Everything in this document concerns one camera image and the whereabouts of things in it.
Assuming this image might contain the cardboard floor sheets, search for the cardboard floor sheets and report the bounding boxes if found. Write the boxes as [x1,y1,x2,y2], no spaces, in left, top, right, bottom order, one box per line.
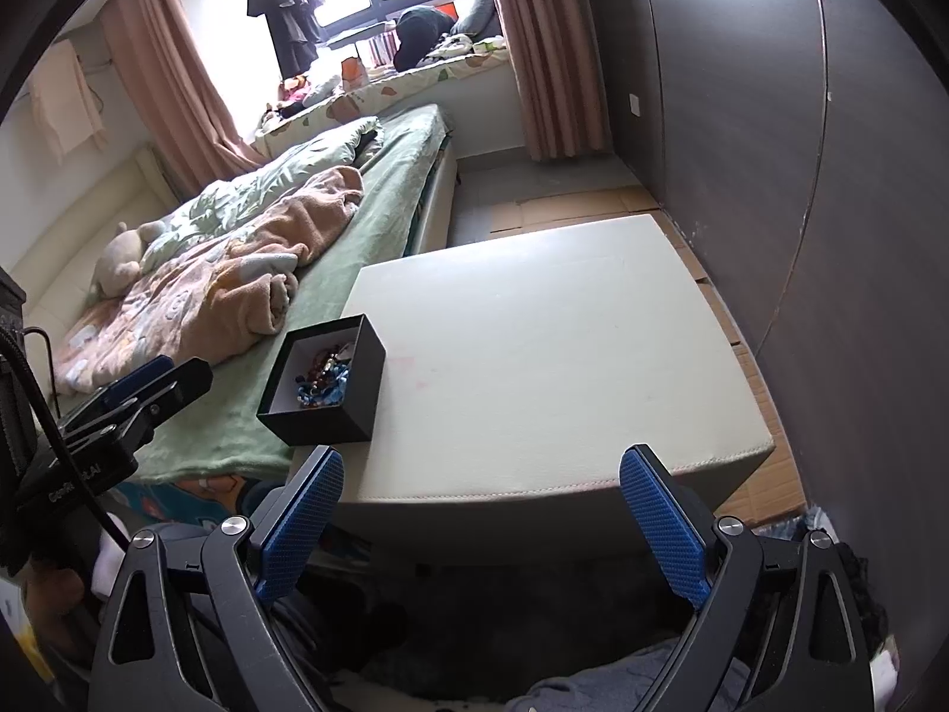
[448,185,811,536]

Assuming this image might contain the red bead bracelet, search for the red bead bracelet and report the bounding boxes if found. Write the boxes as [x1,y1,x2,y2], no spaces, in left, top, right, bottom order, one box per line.
[305,345,355,385]

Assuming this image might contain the white padded table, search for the white padded table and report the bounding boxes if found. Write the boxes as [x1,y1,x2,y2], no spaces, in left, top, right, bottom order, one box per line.
[292,214,778,536]

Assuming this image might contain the floral window seat cushion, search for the floral window seat cushion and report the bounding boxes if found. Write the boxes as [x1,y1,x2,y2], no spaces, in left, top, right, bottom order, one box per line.
[252,37,514,157]

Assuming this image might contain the peach hanging towel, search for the peach hanging towel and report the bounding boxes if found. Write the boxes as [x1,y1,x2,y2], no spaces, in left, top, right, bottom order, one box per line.
[28,40,109,165]

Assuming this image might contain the dark hanging clothes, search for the dark hanging clothes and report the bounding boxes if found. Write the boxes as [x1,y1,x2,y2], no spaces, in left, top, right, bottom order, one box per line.
[246,0,327,81]

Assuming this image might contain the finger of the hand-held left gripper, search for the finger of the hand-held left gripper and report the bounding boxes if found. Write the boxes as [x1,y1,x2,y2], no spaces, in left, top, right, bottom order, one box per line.
[111,357,215,447]
[63,354,177,418]

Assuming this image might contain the green bed sheet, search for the green bed sheet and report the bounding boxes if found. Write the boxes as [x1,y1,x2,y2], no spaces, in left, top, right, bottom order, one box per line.
[137,104,455,485]

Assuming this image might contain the black cable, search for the black cable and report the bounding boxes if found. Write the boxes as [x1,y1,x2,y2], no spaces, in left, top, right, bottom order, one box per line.
[0,322,132,547]

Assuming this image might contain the light green floral quilt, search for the light green floral quilt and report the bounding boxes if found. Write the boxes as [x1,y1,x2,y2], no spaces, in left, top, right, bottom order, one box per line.
[141,116,384,272]

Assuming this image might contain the grey cloth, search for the grey cloth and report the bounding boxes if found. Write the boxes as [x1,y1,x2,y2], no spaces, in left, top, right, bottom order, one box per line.
[504,638,751,712]

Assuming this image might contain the peach fleece blanket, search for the peach fleece blanket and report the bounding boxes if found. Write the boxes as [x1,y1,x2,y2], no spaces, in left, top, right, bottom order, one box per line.
[52,167,367,396]

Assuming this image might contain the black jewelry box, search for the black jewelry box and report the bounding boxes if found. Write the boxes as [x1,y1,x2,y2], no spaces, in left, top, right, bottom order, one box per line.
[256,313,387,447]

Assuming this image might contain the pink curtain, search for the pink curtain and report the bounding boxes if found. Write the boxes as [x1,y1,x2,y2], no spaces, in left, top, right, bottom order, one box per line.
[480,0,615,163]
[100,0,268,198]

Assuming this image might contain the colourful printed cloth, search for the colourful printed cloth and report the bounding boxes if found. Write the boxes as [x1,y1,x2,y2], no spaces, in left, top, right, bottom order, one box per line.
[119,475,284,529]

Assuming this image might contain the person's left hand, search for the person's left hand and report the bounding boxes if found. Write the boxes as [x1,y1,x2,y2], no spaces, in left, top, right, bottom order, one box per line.
[26,560,90,614]

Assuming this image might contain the beige plush toy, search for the beige plush toy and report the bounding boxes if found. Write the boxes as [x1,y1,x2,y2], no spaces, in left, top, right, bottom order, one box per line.
[89,221,168,298]

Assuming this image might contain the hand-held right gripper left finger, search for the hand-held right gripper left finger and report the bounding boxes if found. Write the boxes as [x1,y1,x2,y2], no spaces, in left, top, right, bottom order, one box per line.
[87,445,346,712]

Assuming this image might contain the black bag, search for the black bag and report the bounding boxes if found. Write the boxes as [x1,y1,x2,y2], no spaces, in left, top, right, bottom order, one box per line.
[391,5,462,72]

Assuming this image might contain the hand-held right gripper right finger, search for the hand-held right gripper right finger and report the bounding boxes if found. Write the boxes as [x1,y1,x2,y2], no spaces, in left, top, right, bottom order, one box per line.
[619,445,877,712]

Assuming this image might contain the grey pillow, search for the grey pillow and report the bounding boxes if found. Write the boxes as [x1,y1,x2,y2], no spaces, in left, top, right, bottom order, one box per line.
[451,0,507,42]

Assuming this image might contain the dark grey wardrobe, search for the dark grey wardrobe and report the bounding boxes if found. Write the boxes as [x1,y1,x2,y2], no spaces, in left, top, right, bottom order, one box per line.
[574,0,949,535]

